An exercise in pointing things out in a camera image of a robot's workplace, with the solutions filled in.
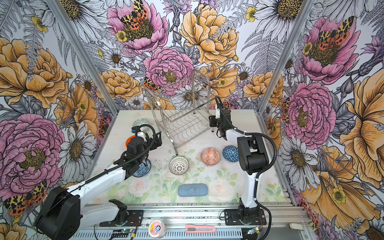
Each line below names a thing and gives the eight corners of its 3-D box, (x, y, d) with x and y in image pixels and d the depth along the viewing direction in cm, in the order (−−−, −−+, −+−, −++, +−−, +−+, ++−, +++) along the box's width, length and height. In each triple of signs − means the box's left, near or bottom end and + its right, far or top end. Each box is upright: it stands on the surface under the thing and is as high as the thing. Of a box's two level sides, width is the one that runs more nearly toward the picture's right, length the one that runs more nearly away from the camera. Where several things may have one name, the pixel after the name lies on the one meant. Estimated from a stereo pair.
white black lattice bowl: (169, 175, 90) (168, 171, 86) (171, 159, 96) (170, 156, 93) (188, 175, 90) (188, 171, 86) (189, 159, 96) (189, 156, 93)
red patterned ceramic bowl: (200, 165, 94) (201, 162, 90) (200, 151, 100) (200, 147, 97) (219, 165, 94) (220, 162, 90) (218, 151, 100) (219, 147, 97)
